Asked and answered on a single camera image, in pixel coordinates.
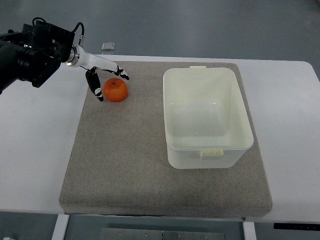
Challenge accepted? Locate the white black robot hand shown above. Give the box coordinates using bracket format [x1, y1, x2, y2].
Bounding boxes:
[65, 44, 130, 102]

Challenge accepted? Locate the orange fruit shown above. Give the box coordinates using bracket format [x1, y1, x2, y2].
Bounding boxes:
[102, 78, 128, 102]

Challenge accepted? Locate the white plastic box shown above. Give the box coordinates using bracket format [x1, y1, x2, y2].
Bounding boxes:
[163, 66, 254, 169]

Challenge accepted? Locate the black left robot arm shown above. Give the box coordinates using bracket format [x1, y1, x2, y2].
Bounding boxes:
[0, 17, 85, 92]

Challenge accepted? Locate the small clear floor object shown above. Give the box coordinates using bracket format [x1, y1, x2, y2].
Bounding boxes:
[101, 42, 116, 51]

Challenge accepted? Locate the grey felt mat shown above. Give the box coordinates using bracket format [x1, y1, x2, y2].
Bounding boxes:
[59, 61, 273, 218]

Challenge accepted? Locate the white left table leg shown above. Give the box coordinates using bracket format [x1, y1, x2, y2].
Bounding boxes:
[51, 214, 70, 240]

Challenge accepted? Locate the white table leg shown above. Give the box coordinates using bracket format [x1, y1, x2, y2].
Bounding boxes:
[51, 214, 70, 240]
[242, 221, 257, 240]

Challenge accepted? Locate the white right table leg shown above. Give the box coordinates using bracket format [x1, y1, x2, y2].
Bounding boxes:
[242, 221, 257, 240]

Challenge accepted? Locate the black table control panel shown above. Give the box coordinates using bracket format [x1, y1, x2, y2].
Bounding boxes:
[273, 223, 320, 231]

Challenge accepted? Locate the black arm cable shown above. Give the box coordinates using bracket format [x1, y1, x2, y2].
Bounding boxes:
[69, 22, 84, 46]

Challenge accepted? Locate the grey metal base plate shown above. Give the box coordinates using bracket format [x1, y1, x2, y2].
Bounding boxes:
[100, 228, 226, 240]

